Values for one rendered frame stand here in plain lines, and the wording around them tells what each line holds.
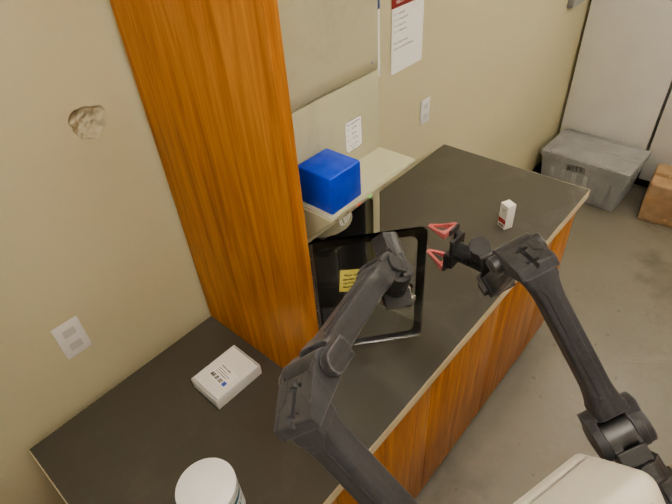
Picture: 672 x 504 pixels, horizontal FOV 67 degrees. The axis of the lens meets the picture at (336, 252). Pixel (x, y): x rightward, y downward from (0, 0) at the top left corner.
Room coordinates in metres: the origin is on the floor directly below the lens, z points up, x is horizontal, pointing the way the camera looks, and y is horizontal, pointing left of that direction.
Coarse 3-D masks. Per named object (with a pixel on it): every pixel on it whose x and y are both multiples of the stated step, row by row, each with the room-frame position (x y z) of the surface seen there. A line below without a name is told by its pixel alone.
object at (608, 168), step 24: (552, 144) 3.19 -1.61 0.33; (576, 144) 3.16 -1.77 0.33; (600, 144) 3.13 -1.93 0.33; (624, 144) 3.10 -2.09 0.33; (552, 168) 3.07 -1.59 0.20; (576, 168) 2.95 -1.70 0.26; (600, 168) 2.83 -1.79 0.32; (624, 168) 2.80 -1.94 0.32; (600, 192) 2.82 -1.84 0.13; (624, 192) 2.84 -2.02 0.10
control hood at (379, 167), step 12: (372, 156) 1.13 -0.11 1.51; (384, 156) 1.12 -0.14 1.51; (396, 156) 1.12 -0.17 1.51; (360, 168) 1.07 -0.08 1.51; (372, 168) 1.07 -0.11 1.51; (384, 168) 1.06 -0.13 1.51; (396, 168) 1.06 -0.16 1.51; (372, 180) 1.01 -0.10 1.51; (384, 180) 1.01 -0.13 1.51; (372, 192) 0.97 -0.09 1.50; (348, 204) 0.92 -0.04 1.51; (312, 216) 0.91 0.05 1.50; (324, 216) 0.88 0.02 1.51; (336, 216) 0.89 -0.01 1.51; (312, 228) 0.91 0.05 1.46; (324, 228) 0.89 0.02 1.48
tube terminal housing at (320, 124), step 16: (368, 80) 1.15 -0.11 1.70; (336, 96) 1.07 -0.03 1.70; (352, 96) 1.11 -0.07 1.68; (368, 96) 1.15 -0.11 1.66; (304, 112) 1.00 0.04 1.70; (320, 112) 1.03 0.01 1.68; (336, 112) 1.07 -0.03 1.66; (352, 112) 1.11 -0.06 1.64; (368, 112) 1.15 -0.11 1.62; (304, 128) 0.99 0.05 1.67; (320, 128) 1.03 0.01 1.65; (336, 128) 1.06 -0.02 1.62; (368, 128) 1.15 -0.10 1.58; (304, 144) 0.99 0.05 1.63; (320, 144) 1.02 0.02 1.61; (336, 144) 1.06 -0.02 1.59; (368, 144) 1.15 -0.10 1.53; (304, 160) 0.98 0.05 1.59; (368, 208) 1.18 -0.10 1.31; (368, 224) 1.18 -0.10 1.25
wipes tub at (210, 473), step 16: (192, 464) 0.57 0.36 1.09; (208, 464) 0.57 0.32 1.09; (224, 464) 0.57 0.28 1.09; (192, 480) 0.54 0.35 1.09; (208, 480) 0.53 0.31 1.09; (224, 480) 0.53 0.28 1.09; (176, 496) 0.51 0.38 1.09; (192, 496) 0.50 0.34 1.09; (208, 496) 0.50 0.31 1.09; (224, 496) 0.50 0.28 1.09; (240, 496) 0.52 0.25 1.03
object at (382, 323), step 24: (336, 240) 0.95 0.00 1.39; (360, 240) 0.96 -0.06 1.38; (408, 240) 0.97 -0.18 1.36; (336, 264) 0.95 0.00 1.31; (360, 264) 0.96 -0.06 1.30; (336, 288) 0.95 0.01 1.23; (384, 312) 0.96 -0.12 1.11; (408, 312) 0.97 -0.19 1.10; (360, 336) 0.96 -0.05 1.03; (384, 336) 0.96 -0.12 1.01; (408, 336) 0.97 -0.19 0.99
